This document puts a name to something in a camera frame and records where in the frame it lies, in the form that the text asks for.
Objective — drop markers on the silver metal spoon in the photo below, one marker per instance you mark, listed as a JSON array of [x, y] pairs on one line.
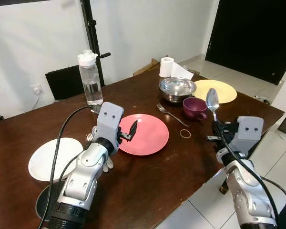
[[212, 98]]

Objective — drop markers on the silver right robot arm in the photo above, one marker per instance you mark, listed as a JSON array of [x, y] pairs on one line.
[[245, 195]]

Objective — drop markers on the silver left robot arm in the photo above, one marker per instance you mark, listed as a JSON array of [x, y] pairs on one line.
[[86, 176]]

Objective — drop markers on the red plate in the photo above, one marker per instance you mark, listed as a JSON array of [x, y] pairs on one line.
[[150, 136]]

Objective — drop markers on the purple cup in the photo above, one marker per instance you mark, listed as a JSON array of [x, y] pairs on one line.
[[194, 109]]

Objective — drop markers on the small silver fork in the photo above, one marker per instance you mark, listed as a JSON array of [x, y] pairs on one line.
[[89, 138]]

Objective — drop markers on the tan rubber band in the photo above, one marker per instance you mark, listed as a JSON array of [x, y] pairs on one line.
[[180, 134]]

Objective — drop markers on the yellow plate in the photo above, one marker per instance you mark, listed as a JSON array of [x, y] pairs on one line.
[[221, 90]]

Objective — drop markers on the silver metal fork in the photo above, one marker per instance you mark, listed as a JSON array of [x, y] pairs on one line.
[[171, 115]]

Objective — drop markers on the stainless steel bowl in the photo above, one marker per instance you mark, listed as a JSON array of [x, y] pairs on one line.
[[177, 89]]

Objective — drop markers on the clear bottle white cap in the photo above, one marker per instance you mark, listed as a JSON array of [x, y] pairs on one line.
[[90, 81]]

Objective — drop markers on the white toilet paper roll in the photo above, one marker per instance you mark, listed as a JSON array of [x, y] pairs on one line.
[[167, 67]]

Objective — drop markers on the black flat panel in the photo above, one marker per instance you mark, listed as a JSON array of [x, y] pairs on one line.
[[64, 83]]

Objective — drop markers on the white plate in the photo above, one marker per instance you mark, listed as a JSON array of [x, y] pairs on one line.
[[45, 160]]

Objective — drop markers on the black door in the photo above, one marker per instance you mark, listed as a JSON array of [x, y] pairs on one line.
[[252, 38]]

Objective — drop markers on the black round plate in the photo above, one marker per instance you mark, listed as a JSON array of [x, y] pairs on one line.
[[45, 200]]

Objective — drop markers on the black stand pole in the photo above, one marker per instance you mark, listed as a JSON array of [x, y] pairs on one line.
[[91, 33]]

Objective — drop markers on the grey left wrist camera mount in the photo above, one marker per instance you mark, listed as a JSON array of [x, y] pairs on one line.
[[108, 121]]

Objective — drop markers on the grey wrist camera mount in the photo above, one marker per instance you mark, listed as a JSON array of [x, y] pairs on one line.
[[248, 131], [108, 121]]

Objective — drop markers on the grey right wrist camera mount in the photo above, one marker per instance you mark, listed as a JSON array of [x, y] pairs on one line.
[[248, 131]]

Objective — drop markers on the white wall socket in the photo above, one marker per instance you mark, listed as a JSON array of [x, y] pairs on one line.
[[36, 88]]

